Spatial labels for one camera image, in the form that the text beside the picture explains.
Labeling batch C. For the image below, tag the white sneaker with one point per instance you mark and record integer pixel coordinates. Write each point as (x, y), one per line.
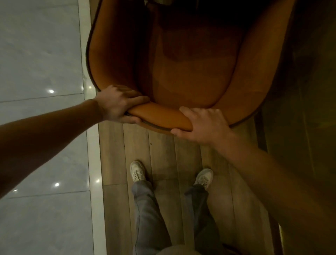
(204, 178)
(137, 171)

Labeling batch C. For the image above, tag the white right sneaker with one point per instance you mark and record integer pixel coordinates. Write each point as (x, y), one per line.
(204, 178)

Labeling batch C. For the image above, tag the person's left forearm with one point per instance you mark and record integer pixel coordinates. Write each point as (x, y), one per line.
(47, 139)

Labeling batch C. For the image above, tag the beige shirt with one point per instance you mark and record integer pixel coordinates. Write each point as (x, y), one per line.
(179, 250)

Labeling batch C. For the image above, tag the person's left thumb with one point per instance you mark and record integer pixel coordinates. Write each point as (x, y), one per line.
(132, 120)

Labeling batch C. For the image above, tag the white left sneaker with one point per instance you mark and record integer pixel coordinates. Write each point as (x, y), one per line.
(137, 171)

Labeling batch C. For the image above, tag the person's right thumb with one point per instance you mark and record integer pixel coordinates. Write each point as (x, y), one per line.
(181, 132)

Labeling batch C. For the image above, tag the grey trousers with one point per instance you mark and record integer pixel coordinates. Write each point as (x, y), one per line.
(149, 220)

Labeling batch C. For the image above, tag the person's left middle finger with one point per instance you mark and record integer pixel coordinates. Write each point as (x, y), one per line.
(131, 92)

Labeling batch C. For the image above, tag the orange leather armchair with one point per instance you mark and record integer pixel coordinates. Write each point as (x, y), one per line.
(189, 65)

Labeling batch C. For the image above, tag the person's left hand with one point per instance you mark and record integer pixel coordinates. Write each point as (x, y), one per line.
(112, 103)

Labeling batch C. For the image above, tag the person's right forearm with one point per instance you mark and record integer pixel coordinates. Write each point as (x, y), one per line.
(275, 189)

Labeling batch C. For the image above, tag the person's right hand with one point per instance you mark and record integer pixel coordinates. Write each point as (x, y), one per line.
(207, 127)

